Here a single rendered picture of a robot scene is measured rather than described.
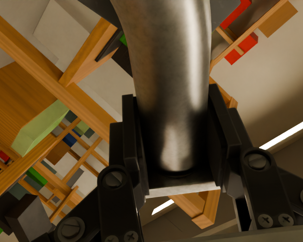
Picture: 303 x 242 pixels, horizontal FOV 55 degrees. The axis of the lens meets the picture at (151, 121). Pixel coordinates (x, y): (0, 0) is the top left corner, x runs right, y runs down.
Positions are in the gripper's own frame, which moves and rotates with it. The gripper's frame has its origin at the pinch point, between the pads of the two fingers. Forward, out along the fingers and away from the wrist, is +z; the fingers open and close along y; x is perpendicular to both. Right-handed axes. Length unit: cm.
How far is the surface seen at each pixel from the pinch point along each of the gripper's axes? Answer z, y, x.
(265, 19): 444, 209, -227
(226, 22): 470, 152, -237
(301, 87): 431, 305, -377
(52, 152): 347, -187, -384
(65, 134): 385, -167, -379
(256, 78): 467, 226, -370
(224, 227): 241, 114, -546
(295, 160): 338, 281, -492
